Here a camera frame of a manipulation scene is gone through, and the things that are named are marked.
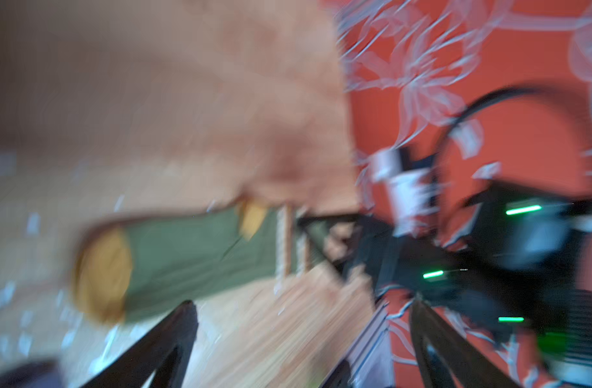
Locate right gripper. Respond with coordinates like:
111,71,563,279
296,213,567,335

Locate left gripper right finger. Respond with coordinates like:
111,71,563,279
410,299,518,387

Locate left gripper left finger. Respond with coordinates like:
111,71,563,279
85,300,199,387

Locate green striped sock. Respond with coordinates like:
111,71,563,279
71,200,324,324

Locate purple sock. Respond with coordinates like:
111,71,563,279
0,361,64,388

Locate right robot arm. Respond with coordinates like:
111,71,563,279
297,180,592,387

